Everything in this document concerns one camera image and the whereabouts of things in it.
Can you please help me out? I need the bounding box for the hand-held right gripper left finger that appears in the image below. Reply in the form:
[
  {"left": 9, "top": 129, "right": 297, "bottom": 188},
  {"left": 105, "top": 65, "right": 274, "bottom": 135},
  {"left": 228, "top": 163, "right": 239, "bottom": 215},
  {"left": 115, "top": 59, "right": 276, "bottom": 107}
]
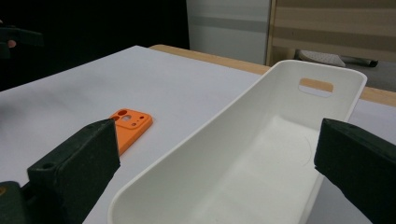
[{"left": 21, "top": 118, "right": 121, "bottom": 224}]

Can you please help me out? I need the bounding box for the white cabinet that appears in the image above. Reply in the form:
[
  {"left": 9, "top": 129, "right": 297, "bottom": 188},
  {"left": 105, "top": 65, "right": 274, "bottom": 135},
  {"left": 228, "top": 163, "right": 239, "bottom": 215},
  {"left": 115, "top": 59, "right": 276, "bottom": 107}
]
[{"left": 186, "top": 0, "right": 272, "bottom": 65}]

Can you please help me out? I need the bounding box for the white plastic bin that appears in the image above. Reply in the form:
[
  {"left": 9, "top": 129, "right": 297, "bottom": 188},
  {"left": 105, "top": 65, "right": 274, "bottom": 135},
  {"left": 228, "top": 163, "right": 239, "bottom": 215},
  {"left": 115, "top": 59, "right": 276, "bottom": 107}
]
[{"left": 106, "top": 59, "right": 368, "bottom": 224}]

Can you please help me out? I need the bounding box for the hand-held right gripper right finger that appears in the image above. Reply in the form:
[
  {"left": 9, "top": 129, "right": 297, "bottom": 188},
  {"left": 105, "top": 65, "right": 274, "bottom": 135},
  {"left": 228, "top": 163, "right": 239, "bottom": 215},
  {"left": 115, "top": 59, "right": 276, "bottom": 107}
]
[{"left": 313, "top": 117, "right": 396, "bottom": 224}]

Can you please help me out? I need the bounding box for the light wooden desk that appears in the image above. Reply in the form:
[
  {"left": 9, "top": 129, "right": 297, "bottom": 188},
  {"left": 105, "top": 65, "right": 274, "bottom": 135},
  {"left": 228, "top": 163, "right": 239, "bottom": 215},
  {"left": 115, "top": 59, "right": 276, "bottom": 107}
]
[{"left": 265, "top": 0, "right": 396, "bottom": 68}]

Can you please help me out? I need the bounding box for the wooden table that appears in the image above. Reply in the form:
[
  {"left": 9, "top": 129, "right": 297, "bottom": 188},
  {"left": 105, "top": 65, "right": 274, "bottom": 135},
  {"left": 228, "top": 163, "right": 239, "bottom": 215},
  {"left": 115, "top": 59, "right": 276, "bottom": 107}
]
[{"left": 148, "top": 44, "right": 396, "bottom": 108}]

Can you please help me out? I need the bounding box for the grey chair base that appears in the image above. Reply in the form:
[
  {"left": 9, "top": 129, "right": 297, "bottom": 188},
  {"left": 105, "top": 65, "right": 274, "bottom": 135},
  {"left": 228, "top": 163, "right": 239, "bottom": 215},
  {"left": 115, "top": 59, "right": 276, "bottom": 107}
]
[{"left": 294, "top": 49, "right": 379, "bottom": 69}]

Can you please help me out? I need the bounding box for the orange phone case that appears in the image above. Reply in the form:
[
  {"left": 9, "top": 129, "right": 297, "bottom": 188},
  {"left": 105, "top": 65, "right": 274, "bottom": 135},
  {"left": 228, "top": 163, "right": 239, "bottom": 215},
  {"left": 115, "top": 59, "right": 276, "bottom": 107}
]
[{"left": 108, "top": 108, "right": 154, "bottom": 157}]

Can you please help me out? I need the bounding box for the black curtain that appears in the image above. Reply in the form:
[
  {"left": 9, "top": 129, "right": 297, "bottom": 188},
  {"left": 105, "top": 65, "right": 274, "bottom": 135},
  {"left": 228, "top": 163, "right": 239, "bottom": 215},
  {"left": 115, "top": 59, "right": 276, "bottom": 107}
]
[{"left": 0, "top": 0, "right": 191, "bottom": 92}]

